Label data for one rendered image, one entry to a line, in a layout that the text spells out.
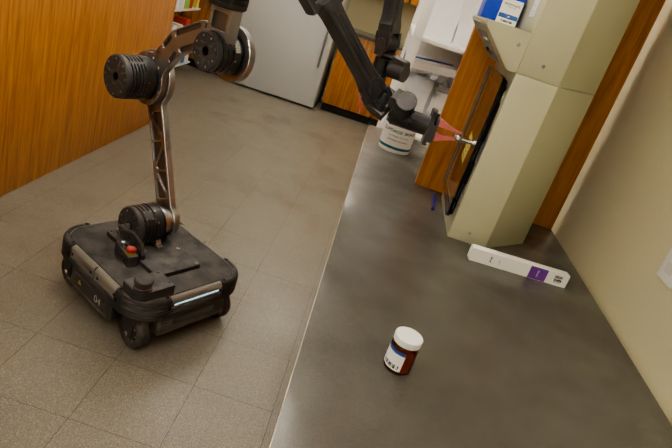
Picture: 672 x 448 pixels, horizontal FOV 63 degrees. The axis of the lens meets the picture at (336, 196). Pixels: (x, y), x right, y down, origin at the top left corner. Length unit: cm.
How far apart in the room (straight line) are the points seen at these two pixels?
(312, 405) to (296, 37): 579
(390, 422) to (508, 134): 86
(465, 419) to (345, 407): 20
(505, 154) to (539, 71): 22
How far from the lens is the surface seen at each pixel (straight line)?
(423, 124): 155
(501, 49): 145
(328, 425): 83
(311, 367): 90
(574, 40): 149
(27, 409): 209
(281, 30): 647
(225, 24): 199
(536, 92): 148
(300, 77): 648
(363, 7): 701
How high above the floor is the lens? 150
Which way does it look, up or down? 21 degrees down
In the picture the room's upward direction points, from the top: 18 degrees clockwise
